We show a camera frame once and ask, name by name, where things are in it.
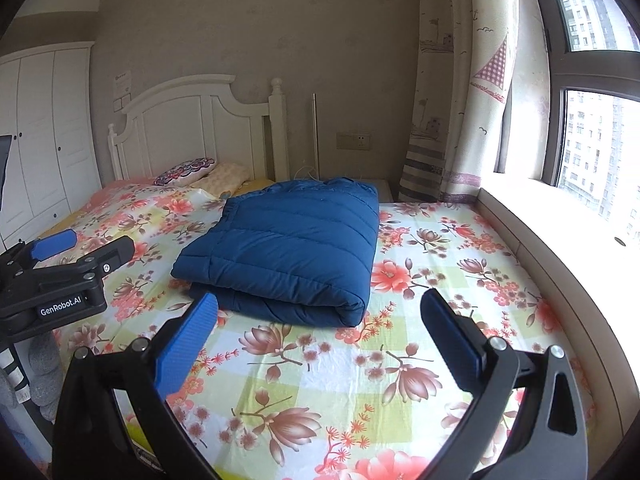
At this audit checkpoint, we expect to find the peach fleece blanket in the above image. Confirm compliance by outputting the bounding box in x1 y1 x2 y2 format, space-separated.
191 162 250 200

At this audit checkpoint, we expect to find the embroidered decorative pillow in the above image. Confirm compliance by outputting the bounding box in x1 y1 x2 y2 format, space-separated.
153 157 217 186

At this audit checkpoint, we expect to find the dark framed window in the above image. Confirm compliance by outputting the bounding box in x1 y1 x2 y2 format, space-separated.
538 0 639 217

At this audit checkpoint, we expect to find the wall power socket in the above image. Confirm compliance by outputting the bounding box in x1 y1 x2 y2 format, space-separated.
336 132 371 151

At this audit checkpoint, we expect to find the floral bed sheet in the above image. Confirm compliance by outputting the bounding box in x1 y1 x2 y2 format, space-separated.
54 180 594 479

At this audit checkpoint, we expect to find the white wardrobe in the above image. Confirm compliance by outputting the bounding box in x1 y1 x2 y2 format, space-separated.
1 41 101 247

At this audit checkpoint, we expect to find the white wooden headboard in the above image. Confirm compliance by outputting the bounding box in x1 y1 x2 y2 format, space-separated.
107 74 291 182

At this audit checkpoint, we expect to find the patterned cream curtain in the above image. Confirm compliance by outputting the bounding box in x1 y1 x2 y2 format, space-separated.
398 0 551 205

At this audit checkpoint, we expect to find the blue quilted down coat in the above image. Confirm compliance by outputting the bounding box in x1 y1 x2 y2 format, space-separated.
171 178 380 328

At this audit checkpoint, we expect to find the beige window sill ledge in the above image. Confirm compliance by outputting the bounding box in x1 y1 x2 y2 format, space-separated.
477 174 639 438

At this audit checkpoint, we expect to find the yellow pillow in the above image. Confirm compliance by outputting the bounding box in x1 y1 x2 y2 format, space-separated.
233 179 274 197

